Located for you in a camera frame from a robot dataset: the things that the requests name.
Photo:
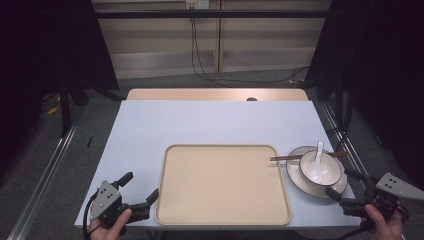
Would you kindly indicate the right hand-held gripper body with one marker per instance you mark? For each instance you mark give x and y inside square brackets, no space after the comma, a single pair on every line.
[383,196]

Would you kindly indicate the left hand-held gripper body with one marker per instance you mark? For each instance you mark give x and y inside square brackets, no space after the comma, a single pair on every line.
[106,200]

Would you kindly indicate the person's left hand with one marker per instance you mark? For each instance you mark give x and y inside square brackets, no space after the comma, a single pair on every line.
[110,228]

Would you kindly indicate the person's right hand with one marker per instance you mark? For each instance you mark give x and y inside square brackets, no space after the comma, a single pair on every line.
[383,228]

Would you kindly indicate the white bowl with dark rim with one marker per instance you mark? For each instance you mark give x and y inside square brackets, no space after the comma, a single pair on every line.
[330,170]

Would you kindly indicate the white ceramic spoon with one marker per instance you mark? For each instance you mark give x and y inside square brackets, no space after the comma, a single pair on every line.
[316,171]

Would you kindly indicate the white plate with dark rim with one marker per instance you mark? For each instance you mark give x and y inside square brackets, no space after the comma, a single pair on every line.
[300,181]

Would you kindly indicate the small black floor stick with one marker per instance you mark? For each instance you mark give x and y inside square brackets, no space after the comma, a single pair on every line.
[89,142]

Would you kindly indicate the brown wooden chopstick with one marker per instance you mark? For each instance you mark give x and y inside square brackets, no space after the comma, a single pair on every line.
[283,157]

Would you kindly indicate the beige rectangular tray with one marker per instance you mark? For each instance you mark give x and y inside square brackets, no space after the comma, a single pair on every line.
[220,186]

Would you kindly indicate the white table cover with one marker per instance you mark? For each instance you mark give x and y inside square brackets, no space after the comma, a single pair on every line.
[206,123]

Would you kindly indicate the black metal stand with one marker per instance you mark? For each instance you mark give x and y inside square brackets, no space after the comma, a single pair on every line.
[65,106]

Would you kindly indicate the wooden table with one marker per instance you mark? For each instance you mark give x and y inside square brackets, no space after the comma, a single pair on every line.
[200,94]

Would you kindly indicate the black curtain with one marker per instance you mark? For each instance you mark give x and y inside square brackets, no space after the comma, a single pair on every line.
[40,50]
[386,66]

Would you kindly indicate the small dark round object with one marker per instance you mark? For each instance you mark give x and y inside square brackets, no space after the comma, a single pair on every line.
[251,99]

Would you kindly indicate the aluminium floor rail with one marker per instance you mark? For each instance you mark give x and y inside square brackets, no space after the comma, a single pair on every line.
[343,140]
[46,176]

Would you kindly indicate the black horizontal frame bar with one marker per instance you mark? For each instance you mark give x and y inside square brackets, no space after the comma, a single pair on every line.
[213,14]

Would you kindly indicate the white wall socket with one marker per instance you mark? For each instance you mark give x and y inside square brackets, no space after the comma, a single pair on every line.
[197,4]

